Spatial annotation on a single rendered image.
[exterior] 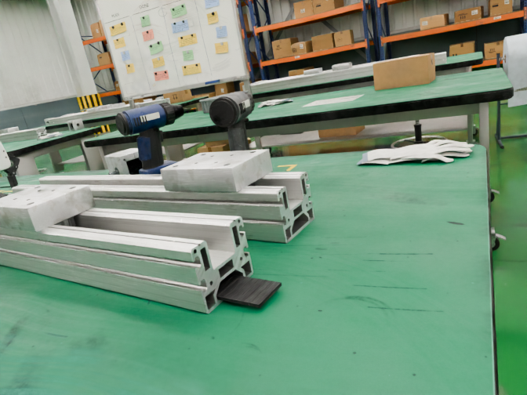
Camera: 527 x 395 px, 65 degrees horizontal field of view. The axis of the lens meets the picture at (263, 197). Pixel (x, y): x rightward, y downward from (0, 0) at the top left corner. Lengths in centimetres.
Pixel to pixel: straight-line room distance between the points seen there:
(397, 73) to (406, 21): 853
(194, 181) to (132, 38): 380
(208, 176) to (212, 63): 327
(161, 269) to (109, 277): 12
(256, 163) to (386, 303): 33
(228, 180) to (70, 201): 27
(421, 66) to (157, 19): 256
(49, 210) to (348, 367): 52
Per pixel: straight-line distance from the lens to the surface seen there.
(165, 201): 77
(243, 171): 66
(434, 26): 995
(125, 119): 105
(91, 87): 931
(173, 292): 53
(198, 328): 49
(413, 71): 252
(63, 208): 74
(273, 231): 64
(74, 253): 67
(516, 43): 405
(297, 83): 417
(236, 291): 52
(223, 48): 384
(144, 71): 440
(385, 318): 45
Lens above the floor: 104
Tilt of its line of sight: 18 degrees down
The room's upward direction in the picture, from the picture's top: 11 degrees counter-clockwise
